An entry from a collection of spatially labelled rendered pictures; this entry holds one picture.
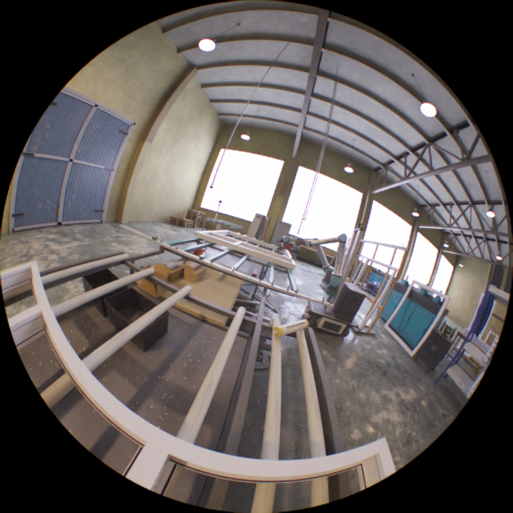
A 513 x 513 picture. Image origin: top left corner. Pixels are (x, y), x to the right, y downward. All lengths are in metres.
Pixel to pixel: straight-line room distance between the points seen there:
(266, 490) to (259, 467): 0.11
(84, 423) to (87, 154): 6.27
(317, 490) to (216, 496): 0.22
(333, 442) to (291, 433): 0.93
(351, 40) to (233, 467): 7.71
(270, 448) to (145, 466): 0.28
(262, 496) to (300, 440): 1.08
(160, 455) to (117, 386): 0.44
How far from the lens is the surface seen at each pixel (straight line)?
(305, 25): 7.36
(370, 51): 7.48
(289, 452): 1.44
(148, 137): 7.36
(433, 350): 3.94
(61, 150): 6.19
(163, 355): 0.81
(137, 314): 0.95
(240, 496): 1.34
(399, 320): 4.82
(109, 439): 0.71
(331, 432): 0.58
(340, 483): 0.57
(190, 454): 0.37
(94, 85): 6.97
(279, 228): 9.65
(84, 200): 6.46
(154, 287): 1.11
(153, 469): 0.37
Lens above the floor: 1.28
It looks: 12 degrees down
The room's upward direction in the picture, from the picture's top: 18 degrees clockwise
